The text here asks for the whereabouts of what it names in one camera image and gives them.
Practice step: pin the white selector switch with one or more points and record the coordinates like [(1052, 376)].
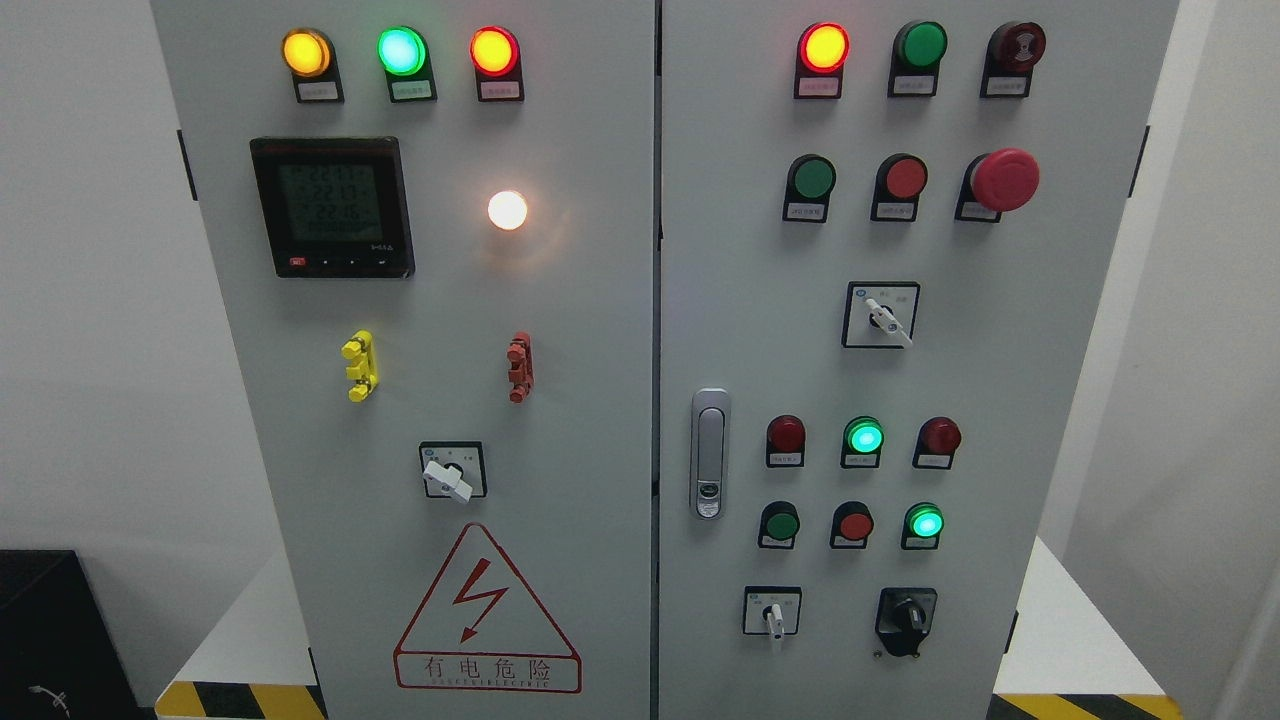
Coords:
[(880, 314), (771, 611)]

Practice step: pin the red push button lower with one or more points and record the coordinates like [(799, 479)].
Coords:
[(851, 526)]

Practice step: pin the white selector switch left door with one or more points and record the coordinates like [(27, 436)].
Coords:
[(454, 470)]

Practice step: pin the red indicator light right door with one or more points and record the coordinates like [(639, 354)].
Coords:
[(821, 54)]

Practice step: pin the grey electrical control cabinet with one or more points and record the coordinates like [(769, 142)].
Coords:
[(653, 147)]

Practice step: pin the black digital power meter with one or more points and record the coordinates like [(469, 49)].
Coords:
[(334, 207)]

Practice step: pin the green illuminated button lower right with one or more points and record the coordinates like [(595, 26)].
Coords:
[(922, 527)]

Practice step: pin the white selector switch right upper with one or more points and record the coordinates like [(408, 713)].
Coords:
[(880, 314)]

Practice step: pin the black rotary knob switch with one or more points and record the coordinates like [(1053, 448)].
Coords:
[(904, 618)]

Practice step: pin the white selector switch right lower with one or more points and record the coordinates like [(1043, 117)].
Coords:
[(771, 611)]

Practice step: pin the dark red buzzer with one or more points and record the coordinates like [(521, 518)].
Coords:
[(1013, 51)]

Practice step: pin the white glowing indicator light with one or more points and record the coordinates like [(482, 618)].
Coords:
[(508, 210)]

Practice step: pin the green lit indicator light middle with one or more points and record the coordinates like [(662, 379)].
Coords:
[(863, 440)]

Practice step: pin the red electric hazard warning sticker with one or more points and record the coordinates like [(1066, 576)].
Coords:
[(480, 627)]

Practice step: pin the red indicator light top left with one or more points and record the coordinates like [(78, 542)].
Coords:
[(496, 56)]

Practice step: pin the green push button lower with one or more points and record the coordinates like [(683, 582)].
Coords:
[(778, 526)]

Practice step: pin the red push button upper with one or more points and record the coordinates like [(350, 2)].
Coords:
[(900, 181)]

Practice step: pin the yellow terminal block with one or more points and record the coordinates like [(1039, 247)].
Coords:
[(362, 369)]

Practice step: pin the red terminal block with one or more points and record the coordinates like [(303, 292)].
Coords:
[(520, 373)]

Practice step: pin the dark red indicator light left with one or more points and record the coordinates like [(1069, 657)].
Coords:
[(785, 440)]

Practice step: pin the green push button upper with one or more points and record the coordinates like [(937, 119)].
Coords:
[(810, 181)]

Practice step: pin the yellow indicator light top left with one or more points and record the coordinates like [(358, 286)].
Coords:
[(310, 57)]

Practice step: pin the black box at left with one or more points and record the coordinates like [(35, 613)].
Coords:
[(57, 658)]

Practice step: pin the silver door lock handle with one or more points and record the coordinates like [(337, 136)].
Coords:
[(710, 411)]

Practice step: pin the green push button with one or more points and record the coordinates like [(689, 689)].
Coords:
[(810, 181), (778, 526)]

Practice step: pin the green indicator light top left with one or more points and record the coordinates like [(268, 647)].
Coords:
[(405, 58)]

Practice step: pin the green indicator light right door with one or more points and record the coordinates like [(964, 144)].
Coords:
[(916, 55)]

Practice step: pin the red emergency stop mushroom button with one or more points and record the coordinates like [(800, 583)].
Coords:
[(996, 182)]

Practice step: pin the red push button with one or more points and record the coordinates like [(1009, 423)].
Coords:
[(851, 526), (900, 181)]

